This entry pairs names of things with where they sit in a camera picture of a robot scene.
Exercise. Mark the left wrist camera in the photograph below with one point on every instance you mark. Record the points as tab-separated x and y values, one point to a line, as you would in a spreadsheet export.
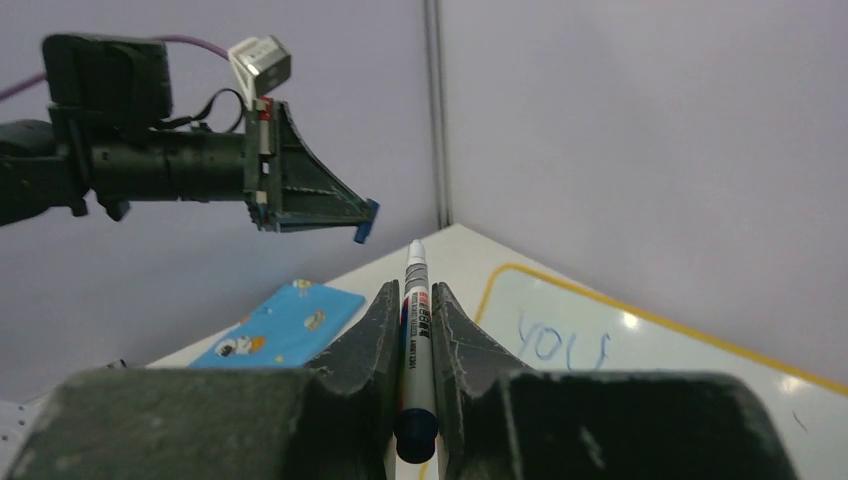
260	65

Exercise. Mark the blue marker cap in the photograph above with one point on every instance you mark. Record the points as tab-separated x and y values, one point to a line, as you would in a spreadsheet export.
363	230

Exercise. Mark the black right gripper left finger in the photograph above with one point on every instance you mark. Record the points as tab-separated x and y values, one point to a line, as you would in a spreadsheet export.
330	419

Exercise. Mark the yellow framed whiteboard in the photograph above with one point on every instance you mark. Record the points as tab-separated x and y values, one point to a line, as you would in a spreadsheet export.
555	326

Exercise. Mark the blue whiteboard marker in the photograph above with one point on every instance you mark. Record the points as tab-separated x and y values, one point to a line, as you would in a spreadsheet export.
416	425

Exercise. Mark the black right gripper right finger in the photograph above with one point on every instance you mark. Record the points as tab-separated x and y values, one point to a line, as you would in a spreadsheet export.
501	419

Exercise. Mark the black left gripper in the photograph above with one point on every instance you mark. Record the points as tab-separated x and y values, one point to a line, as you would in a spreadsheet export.
304	191

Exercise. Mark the blue patterned cloth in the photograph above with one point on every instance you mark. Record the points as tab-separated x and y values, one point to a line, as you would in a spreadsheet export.
287	330

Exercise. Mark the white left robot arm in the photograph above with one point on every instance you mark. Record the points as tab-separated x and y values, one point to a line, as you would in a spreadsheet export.
112	132

